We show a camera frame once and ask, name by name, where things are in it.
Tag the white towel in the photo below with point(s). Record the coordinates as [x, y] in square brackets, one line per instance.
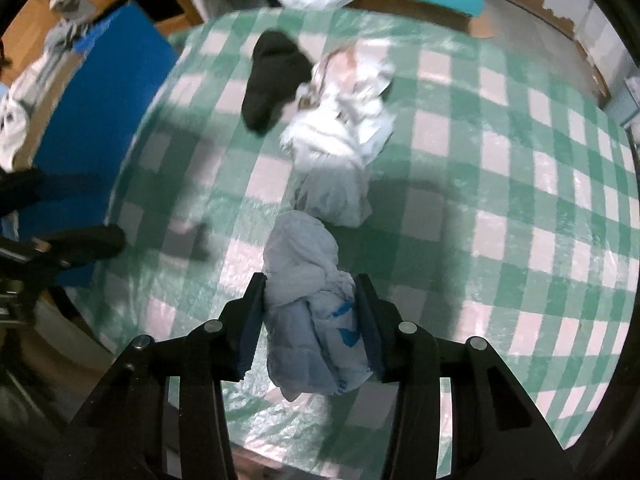
[15, 110]

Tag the blue cardboard shoe box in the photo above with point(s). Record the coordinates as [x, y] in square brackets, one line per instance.
[100, 125]

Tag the patterned white cloth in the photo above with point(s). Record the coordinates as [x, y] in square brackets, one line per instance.
[360, 85]

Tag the grey clothes pile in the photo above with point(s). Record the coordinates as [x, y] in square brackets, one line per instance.
[65, 35]

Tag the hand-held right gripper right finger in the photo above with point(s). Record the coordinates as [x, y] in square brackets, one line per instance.
[372, 330]

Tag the pale grey cloth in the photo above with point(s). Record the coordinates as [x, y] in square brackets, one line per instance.
[330, 195]

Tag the green white checkered tablecloth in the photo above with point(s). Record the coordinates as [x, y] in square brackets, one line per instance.
[500, 185]

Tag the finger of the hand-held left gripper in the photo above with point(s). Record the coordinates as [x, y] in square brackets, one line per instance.
[85, 245]
[20, 187]

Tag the light blue white cloth bundle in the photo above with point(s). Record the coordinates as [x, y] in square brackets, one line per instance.
[300, 280]

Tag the black sock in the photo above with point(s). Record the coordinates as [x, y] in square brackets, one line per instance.
[275, 80]

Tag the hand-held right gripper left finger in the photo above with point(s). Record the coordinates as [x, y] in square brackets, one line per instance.
[247, 330]

